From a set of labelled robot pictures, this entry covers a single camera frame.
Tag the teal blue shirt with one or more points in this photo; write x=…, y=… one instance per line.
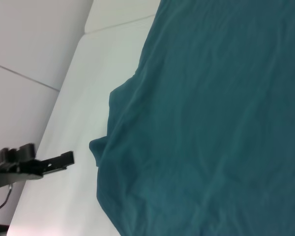
x=199, y=123

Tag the left gripper black olive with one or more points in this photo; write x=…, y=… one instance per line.
x=12, y=167

